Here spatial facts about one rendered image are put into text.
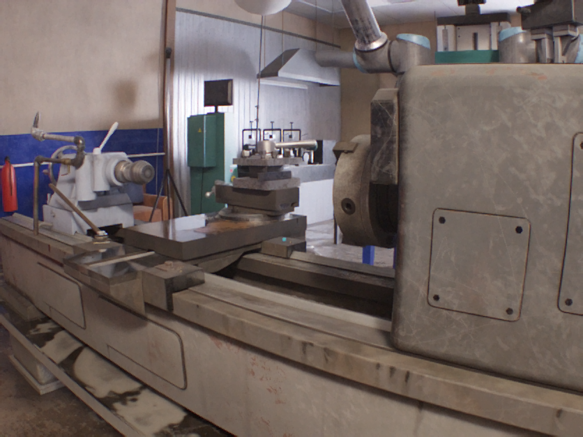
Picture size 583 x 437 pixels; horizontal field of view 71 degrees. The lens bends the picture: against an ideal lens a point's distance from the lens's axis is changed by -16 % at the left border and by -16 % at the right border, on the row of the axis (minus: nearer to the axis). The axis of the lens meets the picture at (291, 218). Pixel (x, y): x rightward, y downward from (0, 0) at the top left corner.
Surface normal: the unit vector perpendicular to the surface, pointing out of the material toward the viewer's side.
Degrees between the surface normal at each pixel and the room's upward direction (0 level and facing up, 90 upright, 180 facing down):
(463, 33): 90
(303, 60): 82
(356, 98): 90
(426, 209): 90
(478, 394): 90
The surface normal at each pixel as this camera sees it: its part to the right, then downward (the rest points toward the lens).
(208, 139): 0.78, 0.11
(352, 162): -0.53, -0.41
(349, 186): -0.62, -0.03
